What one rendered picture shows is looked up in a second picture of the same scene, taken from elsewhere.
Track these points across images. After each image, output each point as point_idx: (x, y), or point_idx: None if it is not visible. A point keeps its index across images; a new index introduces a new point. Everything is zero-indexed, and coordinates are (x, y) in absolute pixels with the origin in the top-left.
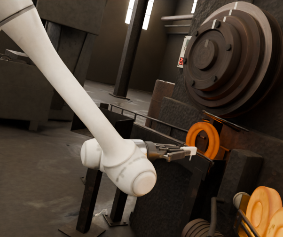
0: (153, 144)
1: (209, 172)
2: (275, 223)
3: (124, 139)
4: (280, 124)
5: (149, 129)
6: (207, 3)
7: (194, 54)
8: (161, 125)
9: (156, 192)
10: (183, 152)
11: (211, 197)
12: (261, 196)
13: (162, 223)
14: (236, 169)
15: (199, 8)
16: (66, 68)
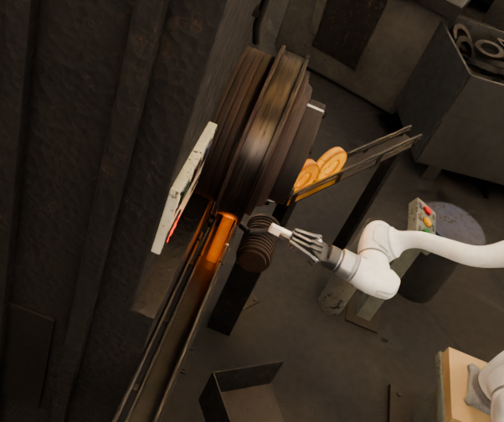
0: (334, 246)
1: None
2: (326, 167)
3: (398, 232)
4: None
5: (184, 350)
6: (210, 84)
7: (301, 169)
8: (149, 338)
9: (138, 378)
10: (299, 229)
11: (249, 231)
12: (307, 171)
13: (145, 367)
14: None
15: (198, 111)
16: (466, 244)
